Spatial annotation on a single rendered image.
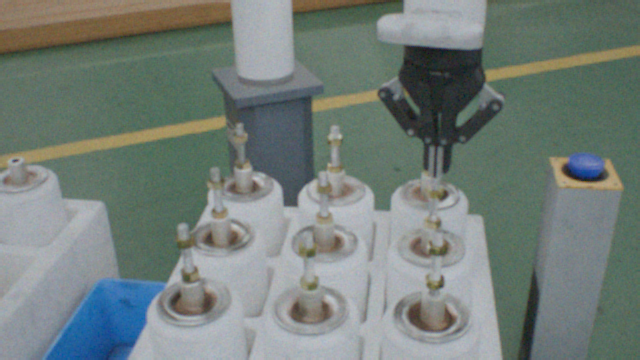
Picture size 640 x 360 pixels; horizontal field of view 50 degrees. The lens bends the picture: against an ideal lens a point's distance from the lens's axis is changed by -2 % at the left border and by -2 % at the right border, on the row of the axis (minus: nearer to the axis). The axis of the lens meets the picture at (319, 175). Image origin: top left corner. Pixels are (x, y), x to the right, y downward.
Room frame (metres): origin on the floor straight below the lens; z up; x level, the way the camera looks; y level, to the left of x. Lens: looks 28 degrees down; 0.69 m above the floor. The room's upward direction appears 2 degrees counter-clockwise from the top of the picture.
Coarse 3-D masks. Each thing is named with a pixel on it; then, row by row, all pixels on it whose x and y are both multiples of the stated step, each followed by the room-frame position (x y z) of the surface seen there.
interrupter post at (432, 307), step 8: (424, 296) 0.52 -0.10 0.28; (432, 296) 0.52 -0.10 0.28; (440, 296) 0.52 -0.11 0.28; (424, 304) 0.52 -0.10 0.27; (432, 304) 0.51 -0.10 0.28; (440, 304) 0.52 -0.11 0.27; (424, 312) 0.52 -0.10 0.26; (432, 312) 0.51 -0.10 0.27; (440, 312) 0.52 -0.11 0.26; (424, 320) 0.52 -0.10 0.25; (432, 320) 0.51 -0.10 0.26; (440, 320) 0.52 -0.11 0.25
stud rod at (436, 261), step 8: (432, 232) 0.52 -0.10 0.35; (440, 232) 0.52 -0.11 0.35; (432, 240) 0.52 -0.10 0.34; (440, 240) 0.52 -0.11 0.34; (432, 256) 0.52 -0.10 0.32; (440, 256) 0.52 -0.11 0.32; (432, 264) 0.52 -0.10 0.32; (440, 264) 0.52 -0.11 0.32; (432, 272) 0.52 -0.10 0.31; (440, 272) 0.52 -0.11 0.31
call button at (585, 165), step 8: (568, 160) 0.70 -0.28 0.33; (576, 160) 0.69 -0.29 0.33; (584, 160) 0.69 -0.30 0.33; (592, 160) 0.69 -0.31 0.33; (600, 160) 0.69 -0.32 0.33; (576, 168) 0.68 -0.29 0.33; (584, 168) 0.67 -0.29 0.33; (592, 168) 0.67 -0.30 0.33; (600, 168) 0.68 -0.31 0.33; (584, 176) 0.68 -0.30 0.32; (592, 176) 0.68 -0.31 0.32
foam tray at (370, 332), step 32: (288, 224) 0.83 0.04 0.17; (384, 224) 0.81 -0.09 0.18; (480, 224) 0.80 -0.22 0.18; (384, 256) 0.73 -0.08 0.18; (480, 256) 0.72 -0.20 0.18; (384, 288) 0.67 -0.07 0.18; (480, 288) 0.66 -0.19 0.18; (256, 320) 0.61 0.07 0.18; (480, 320) 0.60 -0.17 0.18; (256, 352) 0.56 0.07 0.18; (480, 352) 0.55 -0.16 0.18
